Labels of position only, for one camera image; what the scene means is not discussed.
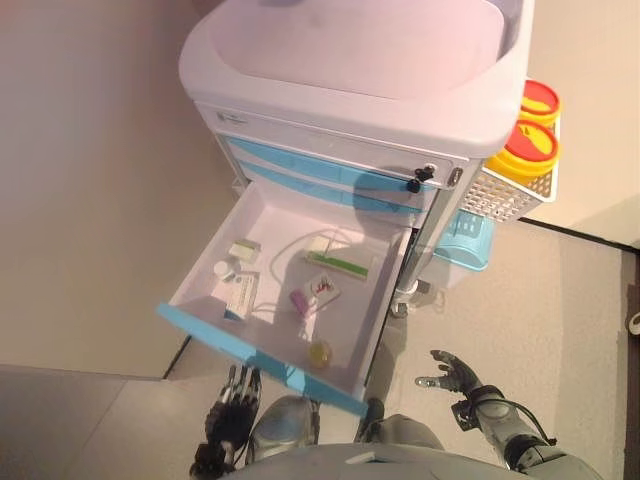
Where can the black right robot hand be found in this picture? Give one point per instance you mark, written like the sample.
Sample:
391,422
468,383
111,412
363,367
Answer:
457,380

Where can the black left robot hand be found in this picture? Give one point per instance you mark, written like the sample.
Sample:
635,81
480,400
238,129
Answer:
230,420

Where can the blue fronted cart drawer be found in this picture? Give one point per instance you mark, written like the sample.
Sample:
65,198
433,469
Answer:
225,340
280,155
300,182

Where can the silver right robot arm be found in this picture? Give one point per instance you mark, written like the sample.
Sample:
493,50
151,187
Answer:
500,415

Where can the white blue medicine box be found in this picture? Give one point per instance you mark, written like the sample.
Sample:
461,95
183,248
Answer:
240,295

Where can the purple medicine pack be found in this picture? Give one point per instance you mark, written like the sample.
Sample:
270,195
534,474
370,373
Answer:
298,300

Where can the silver right robot leg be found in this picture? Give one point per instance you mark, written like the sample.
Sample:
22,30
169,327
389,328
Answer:
400,430

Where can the cart caster wheel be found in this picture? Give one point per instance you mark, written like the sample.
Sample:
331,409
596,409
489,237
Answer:
402,307

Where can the round yellow container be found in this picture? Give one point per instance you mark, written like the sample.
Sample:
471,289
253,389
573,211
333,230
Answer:
320,352

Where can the grey robot torso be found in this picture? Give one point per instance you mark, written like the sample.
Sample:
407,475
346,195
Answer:
350,462

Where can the blue lidded waste bin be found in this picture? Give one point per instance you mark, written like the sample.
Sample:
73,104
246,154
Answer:
465,245

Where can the white pill bottle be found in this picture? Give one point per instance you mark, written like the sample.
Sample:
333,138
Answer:
223,271

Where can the white tubing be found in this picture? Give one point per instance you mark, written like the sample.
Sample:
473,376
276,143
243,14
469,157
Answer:
274,265

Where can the white packet red print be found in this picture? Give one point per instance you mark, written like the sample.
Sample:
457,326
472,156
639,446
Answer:
322,287

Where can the long green white box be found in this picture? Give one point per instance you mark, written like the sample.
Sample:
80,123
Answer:
335,265

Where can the small green white box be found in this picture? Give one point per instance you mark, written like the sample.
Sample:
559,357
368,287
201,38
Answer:
245,251

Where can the white perforated side basket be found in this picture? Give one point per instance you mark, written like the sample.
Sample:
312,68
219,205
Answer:
492,200

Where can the plain white packet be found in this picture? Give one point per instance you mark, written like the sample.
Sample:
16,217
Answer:
320,244

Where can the silver cart latch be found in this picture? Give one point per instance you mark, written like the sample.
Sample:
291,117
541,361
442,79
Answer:
455,177

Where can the black cart keys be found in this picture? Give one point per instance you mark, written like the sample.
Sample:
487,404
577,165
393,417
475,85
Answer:
420,175

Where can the yellow sharps container red lid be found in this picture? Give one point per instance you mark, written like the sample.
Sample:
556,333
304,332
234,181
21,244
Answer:
540,97
530,142

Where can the white medical cart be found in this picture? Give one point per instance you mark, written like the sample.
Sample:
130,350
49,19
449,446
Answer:
350,50

